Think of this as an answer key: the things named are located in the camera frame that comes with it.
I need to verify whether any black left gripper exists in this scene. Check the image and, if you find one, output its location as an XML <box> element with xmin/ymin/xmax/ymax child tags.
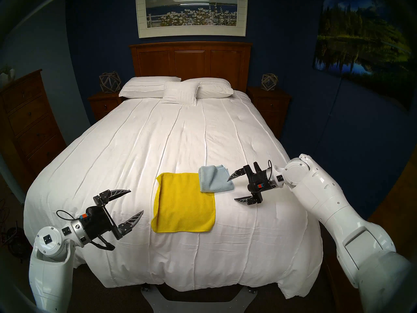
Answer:
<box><xmin>80</xmin><ymin>189</ymin><xmax>144</xmax><ymax>242</ymax></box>

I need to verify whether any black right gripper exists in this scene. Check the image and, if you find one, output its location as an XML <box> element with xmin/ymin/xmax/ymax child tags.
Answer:
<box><xmin>227</xmin><ymin>162</ymin><xmax>278</xmax><ymax>206</ymax></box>

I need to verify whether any light blue hand towel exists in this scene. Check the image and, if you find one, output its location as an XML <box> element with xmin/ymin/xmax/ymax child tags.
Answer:
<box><xmin>198</xmin><ymin>165</ymin><xmax>235</xmax><ymax>193</ymax></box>

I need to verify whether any yellow hand towel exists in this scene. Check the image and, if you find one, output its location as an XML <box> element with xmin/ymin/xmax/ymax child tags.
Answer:
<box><xmin>151</xmin><ymin>172</ymin><xmax>216</xmax><ymax>233</ymax></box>

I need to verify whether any white bed with duvet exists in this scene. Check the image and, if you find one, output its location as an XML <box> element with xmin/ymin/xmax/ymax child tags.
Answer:
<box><xmin>23</xmin><ymin>89</ymin><xmax>324</xmax><ymax>299</ymax></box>

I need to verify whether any brown wooden nightstand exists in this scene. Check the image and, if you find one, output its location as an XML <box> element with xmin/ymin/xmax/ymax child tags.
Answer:
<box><xmin>88</xmin><ymin>92</ymin><xmax>126</xmax><ymax>122</ymax></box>
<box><xmin>247</xmin><ymin>86</ymin><xmax>292</xmax><ymax>140</ymax></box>

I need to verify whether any white bed pillow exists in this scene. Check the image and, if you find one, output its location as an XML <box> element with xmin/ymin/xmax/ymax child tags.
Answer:
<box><xmin>182</xmin><ymin>78</ymin><xmax>234</xmax><ymax>99</ymax></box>
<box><xmin>119</xmin><ymin>76</ymin><xmax>181</xmax><ymax>99</ymax></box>

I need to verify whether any small pleated white cushion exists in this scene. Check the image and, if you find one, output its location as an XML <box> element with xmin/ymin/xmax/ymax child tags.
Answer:
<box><xmin>161</xmin><ymin>81</ymin><xmax>201</xmax><ymax>106</ymax></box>

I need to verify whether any brown wooden dresser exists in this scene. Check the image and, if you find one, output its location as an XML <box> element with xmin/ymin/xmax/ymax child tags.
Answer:
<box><xmin>0</xmin><ymin>69</ymin><xmax>67</xmax><ymax>192</ymax></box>

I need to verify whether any brown wooden headboard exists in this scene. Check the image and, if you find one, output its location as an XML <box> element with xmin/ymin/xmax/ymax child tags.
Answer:
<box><xmin>129</xmin><ymin>41</ymin><xmax>253</xmax><ymax>93</ymax></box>

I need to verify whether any white framed flower picture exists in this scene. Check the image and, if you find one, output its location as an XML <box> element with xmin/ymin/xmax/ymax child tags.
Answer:
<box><xmin>135</xmin><ymin>0</ymin><xmax>249</xmax><ymax>39</ymax></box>

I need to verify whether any forest lake canvas print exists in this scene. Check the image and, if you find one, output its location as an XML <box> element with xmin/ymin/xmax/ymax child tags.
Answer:
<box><xmin>313</xmin><ymin>0</ymin><xmax>416</xmax><ymax>111</ymax></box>

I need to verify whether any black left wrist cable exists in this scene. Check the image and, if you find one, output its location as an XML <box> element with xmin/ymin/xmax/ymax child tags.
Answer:
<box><xmin>56</xmin><ymin>210</ymin><xmax>115</xmax><ymax>251</ymax></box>

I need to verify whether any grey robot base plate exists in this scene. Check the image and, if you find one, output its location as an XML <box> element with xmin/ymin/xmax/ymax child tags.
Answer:
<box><xmin>141</xmin><ymin>285</ymin><xmax>258</xmax><ymax>313</ymax></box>

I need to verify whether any geometric wire ornament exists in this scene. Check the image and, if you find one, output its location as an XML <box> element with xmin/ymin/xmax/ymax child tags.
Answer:
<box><xmin>261</xmin><ymin>73</ymin><xmax>279</xmax><ymax>91</ymax></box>
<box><xmin>99</xmin><ymin>71</ymin><xmax>122</xmax><ymax>94</ymax></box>

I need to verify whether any coiled black floor cable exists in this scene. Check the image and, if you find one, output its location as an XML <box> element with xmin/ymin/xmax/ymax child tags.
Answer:
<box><xmin>5</xmin><ymin>226</ymin><xmax>30</xmax><ymax>261</ymax></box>

